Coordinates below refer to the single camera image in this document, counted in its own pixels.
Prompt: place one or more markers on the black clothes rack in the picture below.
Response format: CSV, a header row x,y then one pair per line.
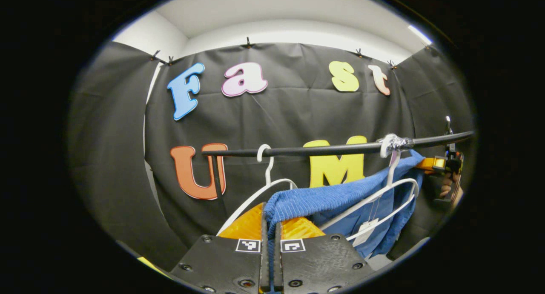
x,y
332,149

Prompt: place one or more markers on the black backdrop cloth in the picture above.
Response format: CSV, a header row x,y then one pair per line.
x,y
289,119

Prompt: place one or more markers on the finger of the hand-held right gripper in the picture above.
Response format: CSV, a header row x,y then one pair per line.
x,y
432,164

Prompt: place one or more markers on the row of black cloth clips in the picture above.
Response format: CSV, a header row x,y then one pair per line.
x,y
248,43

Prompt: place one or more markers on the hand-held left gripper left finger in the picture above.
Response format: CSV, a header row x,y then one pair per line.
x,y
221,260

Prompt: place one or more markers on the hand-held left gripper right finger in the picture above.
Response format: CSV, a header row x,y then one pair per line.
x,y
323,260

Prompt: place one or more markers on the blue garment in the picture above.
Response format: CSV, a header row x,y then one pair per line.
x,y
323,198

